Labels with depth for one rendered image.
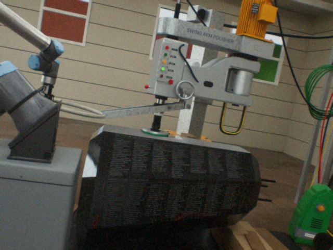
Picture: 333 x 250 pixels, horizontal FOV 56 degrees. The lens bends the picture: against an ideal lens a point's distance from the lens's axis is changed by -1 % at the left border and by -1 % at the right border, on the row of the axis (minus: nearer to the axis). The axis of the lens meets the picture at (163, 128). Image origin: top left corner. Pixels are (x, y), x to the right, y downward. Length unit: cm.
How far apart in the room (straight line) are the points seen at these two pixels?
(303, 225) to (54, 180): 261
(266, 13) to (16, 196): 215
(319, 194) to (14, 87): 281
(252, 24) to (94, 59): 617
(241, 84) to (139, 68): 601
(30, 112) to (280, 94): 881
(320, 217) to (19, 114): 282
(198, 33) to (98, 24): 625
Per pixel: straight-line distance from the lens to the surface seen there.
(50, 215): 135
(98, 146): 215
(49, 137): 133
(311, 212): 338
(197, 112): 319
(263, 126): 961
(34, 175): 131
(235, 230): 259
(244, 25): 271
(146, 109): 237
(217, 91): 253
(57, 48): 199
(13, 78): 140
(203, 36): 246
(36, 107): 138
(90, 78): 843
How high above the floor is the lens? 123
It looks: 7 degrees down
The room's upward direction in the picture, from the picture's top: 11 degrees clockwise
